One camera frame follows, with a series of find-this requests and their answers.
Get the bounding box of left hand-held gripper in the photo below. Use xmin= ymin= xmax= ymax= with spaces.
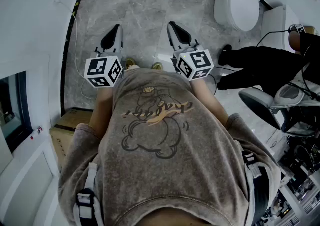
xmin=84 ymin=23 xmax=125 ymax=88

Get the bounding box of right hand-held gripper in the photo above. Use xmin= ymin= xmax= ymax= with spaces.
xmin=166 ymin=21 xmax=215 ymax=81

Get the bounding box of person's right forearm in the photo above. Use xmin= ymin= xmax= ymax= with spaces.
xmin=191 ymin=79 xmax=230 ymax=131

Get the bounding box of person's left forearm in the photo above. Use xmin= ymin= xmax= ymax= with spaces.
xmin=88 ymin=86 xmax=118 ymax=141

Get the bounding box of white toilet with tank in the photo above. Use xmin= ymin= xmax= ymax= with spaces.
xmin=214 ymin=0 xmax=272 ymax=32

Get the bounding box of person's left shoe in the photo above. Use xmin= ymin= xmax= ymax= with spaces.
xmin=124 ymin=57 xmax=138 ymax=70

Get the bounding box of white rectangular fixture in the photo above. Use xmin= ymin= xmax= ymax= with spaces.
xmin=259 ymin=0 xmax=301 ymax=53

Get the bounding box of small red white canister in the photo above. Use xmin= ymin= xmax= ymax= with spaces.
xmin=30 ymin=126 xmax=43 ymax=141

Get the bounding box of dark framed window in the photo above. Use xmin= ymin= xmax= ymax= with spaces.
xmin=0 ymin=71 xmax=34 ymax=155

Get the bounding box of grey-brown printed t-shirt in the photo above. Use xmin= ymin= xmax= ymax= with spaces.
xmin=57 ymin=66 xmax=282 ymax=226

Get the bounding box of cluttered white shelf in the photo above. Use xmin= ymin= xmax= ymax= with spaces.
xmin=264 ymin=129 xmax=320 ymax=226

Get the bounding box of thin light cable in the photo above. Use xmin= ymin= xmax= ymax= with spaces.
xmin=54 ymin=0 xmax=101 ymax=101

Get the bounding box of black cable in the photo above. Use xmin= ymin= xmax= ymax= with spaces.
xmin=256 ymin=29 xmax=292 ymax=48
xmin=208 ymin=73 xmax=219 ymax=95

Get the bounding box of black white harness strap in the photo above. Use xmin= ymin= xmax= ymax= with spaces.
xmin=76 ymin=162 xmax=105 ymax=226
xmin=241 ymin=151 xmax=271 ymax=221

